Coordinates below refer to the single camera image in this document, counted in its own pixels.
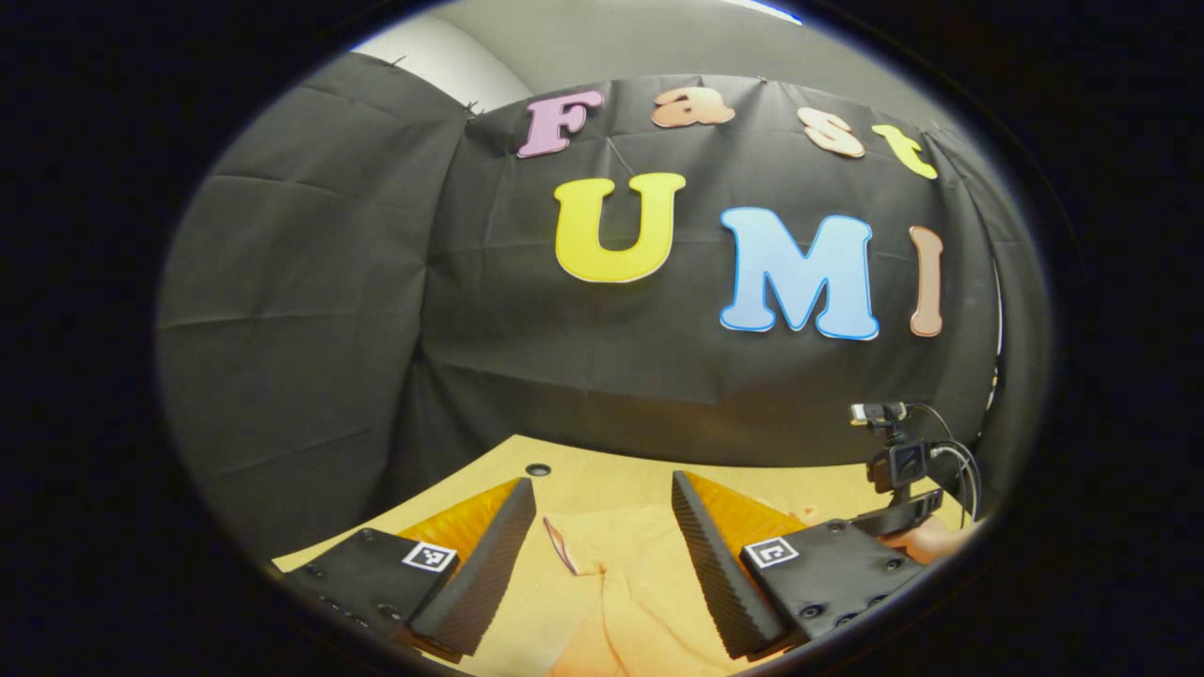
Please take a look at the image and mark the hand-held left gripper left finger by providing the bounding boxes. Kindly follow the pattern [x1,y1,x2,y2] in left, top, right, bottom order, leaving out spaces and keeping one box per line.
[277,477,538,664]

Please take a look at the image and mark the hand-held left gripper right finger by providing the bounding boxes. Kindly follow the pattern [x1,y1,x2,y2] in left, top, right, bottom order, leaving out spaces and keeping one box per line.
[671,470,927,661]

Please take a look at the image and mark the orange T-shirt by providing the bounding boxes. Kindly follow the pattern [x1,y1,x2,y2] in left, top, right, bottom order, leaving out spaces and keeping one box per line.
[544,503,880,677]

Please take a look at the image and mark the black backdrop cloth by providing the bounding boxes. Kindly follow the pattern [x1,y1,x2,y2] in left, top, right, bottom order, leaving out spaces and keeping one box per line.
[155,52,1053,565]

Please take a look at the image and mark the ceiling light panel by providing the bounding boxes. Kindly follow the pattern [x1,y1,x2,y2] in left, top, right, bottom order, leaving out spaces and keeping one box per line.
[720,0,805,26]

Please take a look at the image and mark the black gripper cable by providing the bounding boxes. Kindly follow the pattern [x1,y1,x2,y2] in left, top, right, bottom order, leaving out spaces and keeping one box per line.
[908,402,985,526]

